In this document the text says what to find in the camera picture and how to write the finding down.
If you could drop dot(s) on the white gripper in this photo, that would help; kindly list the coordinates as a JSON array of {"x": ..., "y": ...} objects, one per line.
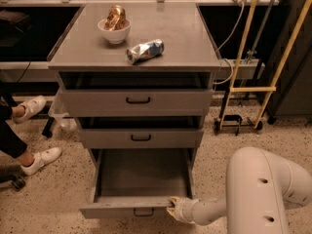
[{"x": 186, "y": 209}]

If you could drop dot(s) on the white sneaker lower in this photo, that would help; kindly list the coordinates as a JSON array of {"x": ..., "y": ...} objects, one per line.
[{"x": 42, "y": 159}]

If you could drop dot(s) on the grey middle drawer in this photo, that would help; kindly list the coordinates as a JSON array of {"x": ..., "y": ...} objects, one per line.
[{"x": 118, "y": 139}]

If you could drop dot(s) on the grey top drawer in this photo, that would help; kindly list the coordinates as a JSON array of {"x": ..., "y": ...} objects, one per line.
[{"x": 111, "y": 103}]

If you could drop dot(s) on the crushed silver blue can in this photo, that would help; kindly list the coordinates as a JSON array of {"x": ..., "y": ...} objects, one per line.
[{"x": 145, "y": 51}]

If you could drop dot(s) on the clear plastic bag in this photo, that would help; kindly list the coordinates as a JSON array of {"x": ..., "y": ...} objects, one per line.
[{"x": 60, "y": 114}]

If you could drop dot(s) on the grey metal drawer cabinet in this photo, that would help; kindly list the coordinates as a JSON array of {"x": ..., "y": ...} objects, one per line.
[{"x": 84, "y": 60}]

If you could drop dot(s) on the white ceramic bowl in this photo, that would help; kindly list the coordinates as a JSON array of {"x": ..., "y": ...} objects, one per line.
[{"x": 114, "y": 36}]

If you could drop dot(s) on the white sneaker upper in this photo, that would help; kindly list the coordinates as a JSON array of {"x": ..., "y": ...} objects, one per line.
[{"x": 27, "y": 109}]

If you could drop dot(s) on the white sneaker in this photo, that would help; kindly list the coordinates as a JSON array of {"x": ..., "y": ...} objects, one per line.
[
  {"x": 27, "y": 109},
  {"x": 42, "y": 159}
]

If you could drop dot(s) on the grey drawer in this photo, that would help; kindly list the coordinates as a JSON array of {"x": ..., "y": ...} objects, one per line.
[
  {"x": 118, "y": 139},
  {"x": 139, "y": 182},
  {"x": 111, "y": 103}
]

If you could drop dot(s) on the black trouser leg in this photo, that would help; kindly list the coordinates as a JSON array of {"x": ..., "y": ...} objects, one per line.
[{"x": 10, "y": 143}]

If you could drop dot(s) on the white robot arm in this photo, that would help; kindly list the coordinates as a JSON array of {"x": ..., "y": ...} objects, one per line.
[{"x": 260, "y": 187}]

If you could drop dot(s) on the dark bag on shelf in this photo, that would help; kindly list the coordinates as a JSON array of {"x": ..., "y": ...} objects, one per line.
[{"x": 13, "y": 26}]

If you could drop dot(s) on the gold crumpled snack bag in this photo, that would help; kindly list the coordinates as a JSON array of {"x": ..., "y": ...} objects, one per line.
[{"x": 116, "y": 18}]

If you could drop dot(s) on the grey bottom drawer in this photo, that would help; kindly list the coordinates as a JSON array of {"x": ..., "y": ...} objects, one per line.
[{"x": 139, "y": 182}]

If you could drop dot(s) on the black chair base caster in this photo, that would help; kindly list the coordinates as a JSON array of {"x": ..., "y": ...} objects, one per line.
[{"x": 15, "y": 180}]

